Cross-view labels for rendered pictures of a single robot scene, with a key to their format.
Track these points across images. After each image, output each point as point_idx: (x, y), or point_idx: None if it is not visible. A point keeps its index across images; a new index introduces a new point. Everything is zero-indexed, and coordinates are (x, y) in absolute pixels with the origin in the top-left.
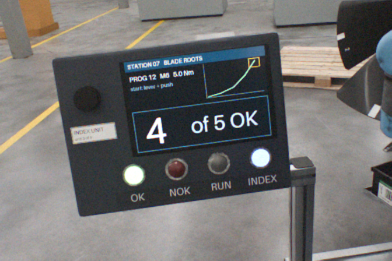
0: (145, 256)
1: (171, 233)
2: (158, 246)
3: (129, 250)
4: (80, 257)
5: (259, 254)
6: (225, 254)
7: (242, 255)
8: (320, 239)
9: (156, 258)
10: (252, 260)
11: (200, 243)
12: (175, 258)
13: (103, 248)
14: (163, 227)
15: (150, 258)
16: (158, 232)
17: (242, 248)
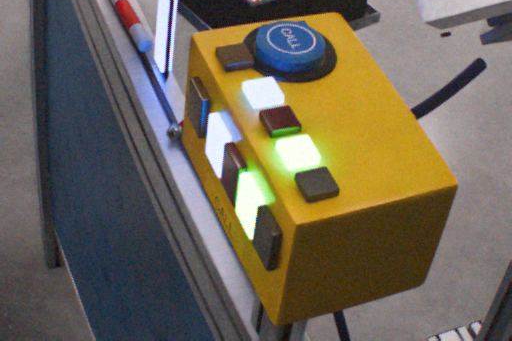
0: (422, 46)
1: (491, 74)
2: (452, 59)
3: (423, 24)
4: None
5: (499, 210)
6: (475, 157)
7: (485, 183)
8: None
9: (422, 61)
10: (478, 200)
11: (488, 118)
12: (435, 87)
13: None
14: (501, 60)
15: (418, 53)
16: (485, 56)
17: (503, 182)
